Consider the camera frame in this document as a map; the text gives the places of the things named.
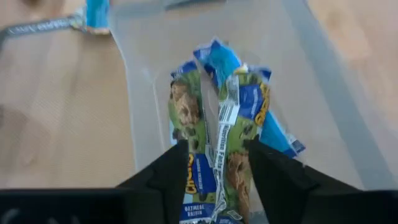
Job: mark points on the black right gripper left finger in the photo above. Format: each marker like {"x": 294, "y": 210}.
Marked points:
{"x": 93, "y": 208}

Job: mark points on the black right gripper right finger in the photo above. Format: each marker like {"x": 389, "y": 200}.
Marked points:
{"x": 311, "y": 205}

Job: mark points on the bright blue granola bar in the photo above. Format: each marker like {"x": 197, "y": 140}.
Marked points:
{"x": 220, "y": 59}

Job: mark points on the blue orange granola bar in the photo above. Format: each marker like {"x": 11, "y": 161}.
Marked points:
{"x": 96, "y": 14}

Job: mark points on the clear plastic bin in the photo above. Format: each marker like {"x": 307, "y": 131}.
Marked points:
{"x": 149, "y": 93}

